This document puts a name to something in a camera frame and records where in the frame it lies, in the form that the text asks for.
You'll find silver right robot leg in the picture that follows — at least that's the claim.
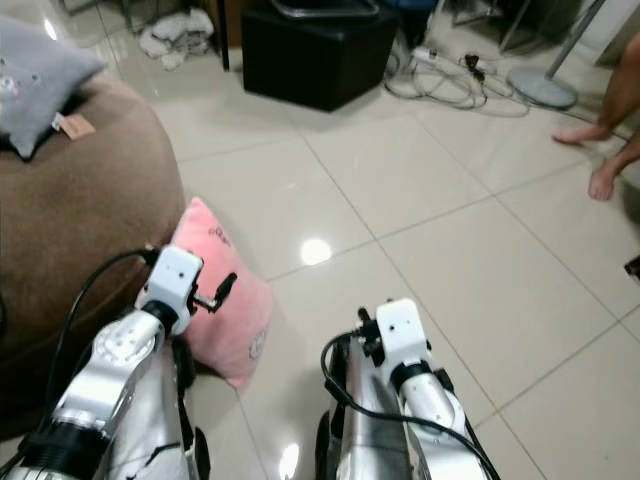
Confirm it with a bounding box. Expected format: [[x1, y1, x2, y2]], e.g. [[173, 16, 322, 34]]
[[315, 335, 413, 480]]

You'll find white power strip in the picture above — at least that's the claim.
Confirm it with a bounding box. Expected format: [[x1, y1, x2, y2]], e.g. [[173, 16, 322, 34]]
[[411, 46, 443, 69]]

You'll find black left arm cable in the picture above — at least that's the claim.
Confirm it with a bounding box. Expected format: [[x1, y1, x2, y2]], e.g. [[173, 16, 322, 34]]
[[66, 248, 158, 401]]

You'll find grey cable tangle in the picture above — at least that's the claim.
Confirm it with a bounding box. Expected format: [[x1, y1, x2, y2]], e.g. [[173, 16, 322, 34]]
[[382, 50, 511, 111]]

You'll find thin black furniture leg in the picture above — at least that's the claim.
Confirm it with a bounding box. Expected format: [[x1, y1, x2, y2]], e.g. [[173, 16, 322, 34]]
[[219, 0, 230, 72]]

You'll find grey round fan stand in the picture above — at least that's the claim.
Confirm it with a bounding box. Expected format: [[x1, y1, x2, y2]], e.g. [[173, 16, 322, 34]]
[[507, 0, 609, 111]]

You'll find grey bear print pillow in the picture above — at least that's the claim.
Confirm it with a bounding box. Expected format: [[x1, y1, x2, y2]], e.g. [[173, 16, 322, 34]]
[[0, 14, 107, 162]]

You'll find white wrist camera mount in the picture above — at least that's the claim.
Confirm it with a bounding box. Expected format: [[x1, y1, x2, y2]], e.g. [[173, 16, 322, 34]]
[[374, 297, 429, 369], [142, 244, 205, 337]]

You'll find black plug adapter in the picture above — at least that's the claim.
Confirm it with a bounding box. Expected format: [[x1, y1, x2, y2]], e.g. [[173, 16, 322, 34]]
[[462, 54, 485, 85]]

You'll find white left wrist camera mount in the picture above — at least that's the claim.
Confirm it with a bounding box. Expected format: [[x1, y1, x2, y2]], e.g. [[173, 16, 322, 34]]
[[142, 244, 205, 337]]

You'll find pink pillow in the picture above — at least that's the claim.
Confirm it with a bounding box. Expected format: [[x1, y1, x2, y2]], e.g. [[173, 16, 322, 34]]
[[165, 196, 274, 390]]

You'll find crumpled white cloth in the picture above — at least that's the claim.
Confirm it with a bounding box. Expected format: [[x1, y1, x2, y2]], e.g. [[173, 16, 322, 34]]
[[139, 9, 217, 72]]

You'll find silver left robot leg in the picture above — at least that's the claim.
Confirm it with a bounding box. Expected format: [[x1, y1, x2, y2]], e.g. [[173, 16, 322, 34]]
[[125, 338, 211, 480]]

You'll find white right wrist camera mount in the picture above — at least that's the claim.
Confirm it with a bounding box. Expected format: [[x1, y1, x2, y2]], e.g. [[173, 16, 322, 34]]
[[374, 297, 429, 369]]

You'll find black cube ottoman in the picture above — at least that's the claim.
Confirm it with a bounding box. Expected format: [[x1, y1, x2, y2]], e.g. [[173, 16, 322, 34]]
[[242, 0, 402, 114]]

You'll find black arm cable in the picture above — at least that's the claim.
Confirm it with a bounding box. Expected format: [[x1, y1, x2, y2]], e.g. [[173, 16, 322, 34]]
[[66, 248, 158, 401], [320, 330, 503, 480]]

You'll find silver robot leg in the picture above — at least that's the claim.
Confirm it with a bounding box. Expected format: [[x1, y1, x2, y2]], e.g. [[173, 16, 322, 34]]
[[315, 335, 413, 480], [125, 338, 211, 480]]

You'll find brown round sofa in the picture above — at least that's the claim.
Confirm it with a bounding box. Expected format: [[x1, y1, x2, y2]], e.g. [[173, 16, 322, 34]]
[[0, 72, 187, 441]]

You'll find person bare leg and foot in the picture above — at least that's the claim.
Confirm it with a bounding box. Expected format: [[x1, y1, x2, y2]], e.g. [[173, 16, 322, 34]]
[[551, 58, 640, 147], [587, 132, 640, 203]]

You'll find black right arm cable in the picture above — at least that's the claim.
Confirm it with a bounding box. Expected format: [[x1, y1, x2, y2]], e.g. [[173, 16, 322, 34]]
[[320, 330, 503, 480]]

